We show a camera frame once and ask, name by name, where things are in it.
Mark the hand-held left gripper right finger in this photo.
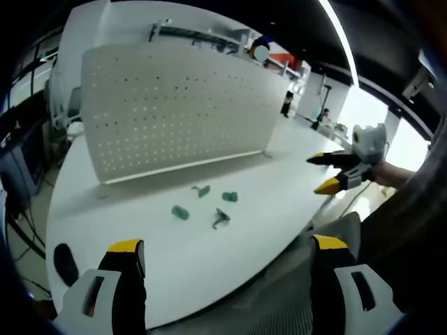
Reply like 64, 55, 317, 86
309, 234, 408, 335

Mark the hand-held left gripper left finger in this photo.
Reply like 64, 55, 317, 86
57, 239, 147, 335

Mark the green cylinder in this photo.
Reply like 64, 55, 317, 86
170, 204, 190, 221

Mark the grey-green hook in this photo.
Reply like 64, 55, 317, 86
211, 207, 231, 230

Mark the black stand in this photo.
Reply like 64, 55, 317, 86
312, 83, 333, 131

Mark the person's dark clothing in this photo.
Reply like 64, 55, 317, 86
356, 114, 447, 315

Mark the ceiling light strip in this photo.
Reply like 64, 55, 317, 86
318, 0, 361, 88

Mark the dark cabinet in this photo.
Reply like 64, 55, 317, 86
0, 128, 47, 210

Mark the white perforated divider panel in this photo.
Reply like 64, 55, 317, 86
80, 43, 291, 186

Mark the grey office chair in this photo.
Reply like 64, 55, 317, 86
51, 86, 84, 131

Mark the black oval cable grommet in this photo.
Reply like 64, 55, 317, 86
53, 243, 80, 287

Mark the black floor cable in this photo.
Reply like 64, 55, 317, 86
6, 205, 48, 261

